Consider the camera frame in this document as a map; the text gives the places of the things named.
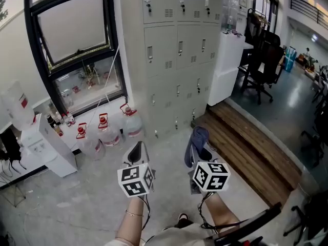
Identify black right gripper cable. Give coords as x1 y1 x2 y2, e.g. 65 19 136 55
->
196 198 243 232

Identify white water dispenser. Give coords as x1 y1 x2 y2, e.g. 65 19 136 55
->
19 113 78 178

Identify black bag with straps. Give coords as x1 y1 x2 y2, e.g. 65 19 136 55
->
0 129 27 171

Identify grey metal locker doors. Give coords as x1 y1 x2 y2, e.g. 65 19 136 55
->
120 0 224 146

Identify black rolling chair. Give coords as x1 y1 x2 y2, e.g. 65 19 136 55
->
299 65 328 169

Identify black office chair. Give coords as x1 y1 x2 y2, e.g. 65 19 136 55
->
237 8 285 105

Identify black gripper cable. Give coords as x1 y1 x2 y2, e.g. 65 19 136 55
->
140 188 156 232
196 198 243 232

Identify person's dark shoe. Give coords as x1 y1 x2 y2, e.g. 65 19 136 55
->
175 212 194 228

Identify white pedestal cabinet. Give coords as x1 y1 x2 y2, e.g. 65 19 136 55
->
207 30 247 107

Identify clear dispenser water bottle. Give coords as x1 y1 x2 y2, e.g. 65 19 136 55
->
1 80 37 132

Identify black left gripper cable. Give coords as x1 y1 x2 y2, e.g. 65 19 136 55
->
140 188 156 232

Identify person's beige clothing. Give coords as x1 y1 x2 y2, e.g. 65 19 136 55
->
104 222 219 246

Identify wooden step platform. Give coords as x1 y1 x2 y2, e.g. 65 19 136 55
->
190 100 302 208

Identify black curved bar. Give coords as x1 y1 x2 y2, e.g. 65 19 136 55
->
204 201 282 246

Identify black chair with star base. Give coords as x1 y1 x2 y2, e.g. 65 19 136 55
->
282 195 328 246

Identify row of small bottles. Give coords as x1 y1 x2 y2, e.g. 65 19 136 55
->
46 110 77 137

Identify person's left forearm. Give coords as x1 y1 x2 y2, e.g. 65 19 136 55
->
114 195 145 246

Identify blue bin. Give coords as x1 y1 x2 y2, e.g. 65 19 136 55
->
283 46 297 73

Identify blue-grey cloth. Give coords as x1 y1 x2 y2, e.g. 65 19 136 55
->
184 126 210 169

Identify black balcony railing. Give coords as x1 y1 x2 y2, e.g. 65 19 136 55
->
288 0 328 31

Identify person's right forearm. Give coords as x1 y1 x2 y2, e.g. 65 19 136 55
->
204 191 241 232

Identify thin gold bracelet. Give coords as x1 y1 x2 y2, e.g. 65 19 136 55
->
125 209 144 218

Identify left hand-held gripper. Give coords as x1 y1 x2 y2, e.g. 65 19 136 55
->
117 141 156 198

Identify red capped water jug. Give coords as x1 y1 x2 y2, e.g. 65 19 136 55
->
75 122 106 161
119 102 144 138
97 112 121 148

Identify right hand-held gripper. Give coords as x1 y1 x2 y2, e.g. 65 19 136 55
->
188 147 231 195

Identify black framed window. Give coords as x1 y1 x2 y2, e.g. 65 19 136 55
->
24 0 129 118

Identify white window cord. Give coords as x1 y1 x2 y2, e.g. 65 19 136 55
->
88 44 121 128

